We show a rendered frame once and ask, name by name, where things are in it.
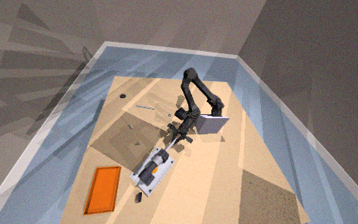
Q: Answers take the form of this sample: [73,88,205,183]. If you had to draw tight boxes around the orange shallow tray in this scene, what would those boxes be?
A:
[83,166,121,216]

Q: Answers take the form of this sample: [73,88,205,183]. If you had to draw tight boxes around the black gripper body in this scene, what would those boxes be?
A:
[168,122,193,144]

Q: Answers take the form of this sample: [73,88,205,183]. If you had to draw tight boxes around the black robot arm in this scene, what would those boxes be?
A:
[174,67,225,127]

